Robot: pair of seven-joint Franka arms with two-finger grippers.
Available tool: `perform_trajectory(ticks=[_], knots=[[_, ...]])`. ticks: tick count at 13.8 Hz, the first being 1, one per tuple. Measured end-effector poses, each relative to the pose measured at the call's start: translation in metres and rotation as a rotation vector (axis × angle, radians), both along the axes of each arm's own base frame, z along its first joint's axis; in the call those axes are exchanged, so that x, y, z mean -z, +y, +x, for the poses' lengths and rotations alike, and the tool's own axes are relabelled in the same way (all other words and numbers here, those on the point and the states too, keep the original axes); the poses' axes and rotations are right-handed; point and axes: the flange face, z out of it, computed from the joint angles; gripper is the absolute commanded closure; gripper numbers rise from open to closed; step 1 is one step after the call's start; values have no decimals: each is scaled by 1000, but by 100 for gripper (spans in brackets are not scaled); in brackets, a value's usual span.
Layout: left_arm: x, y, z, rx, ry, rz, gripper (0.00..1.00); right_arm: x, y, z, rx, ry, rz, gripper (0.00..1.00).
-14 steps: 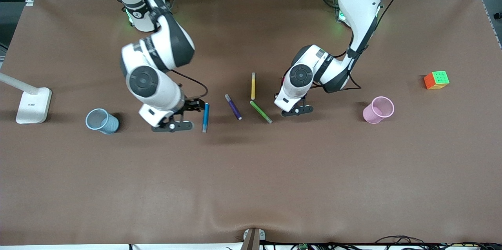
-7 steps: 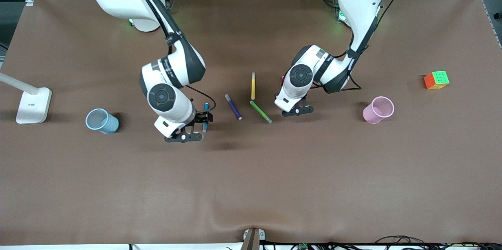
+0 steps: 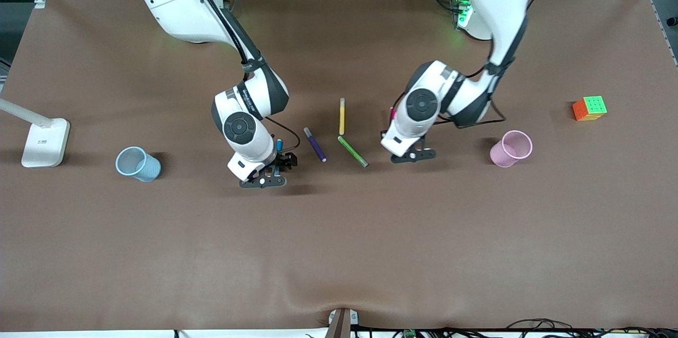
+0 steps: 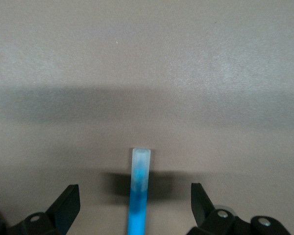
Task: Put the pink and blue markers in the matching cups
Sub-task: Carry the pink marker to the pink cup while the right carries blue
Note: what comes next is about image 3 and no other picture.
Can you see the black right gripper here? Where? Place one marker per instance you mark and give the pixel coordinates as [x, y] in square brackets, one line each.
[286, 161]

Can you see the blue marker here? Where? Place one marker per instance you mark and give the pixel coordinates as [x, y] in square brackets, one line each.
[279, 144]

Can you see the purple marker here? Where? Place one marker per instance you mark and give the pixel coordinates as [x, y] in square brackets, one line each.
[314, 144]

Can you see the green marker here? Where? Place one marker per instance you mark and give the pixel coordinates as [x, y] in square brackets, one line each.
[352, 151]

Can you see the yellow marker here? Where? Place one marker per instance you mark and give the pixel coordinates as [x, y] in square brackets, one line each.
[342, 115]

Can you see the pink mesh cup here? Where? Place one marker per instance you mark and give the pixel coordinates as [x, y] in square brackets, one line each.
[509, 150]

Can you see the brown table cover mat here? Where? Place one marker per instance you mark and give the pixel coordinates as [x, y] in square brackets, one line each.
[339, 248]

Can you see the blue mesh cup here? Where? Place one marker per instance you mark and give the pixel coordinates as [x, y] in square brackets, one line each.
[139, 164]

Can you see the multicoloured puzzle cube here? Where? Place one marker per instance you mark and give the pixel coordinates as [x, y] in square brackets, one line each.
[589, 108]

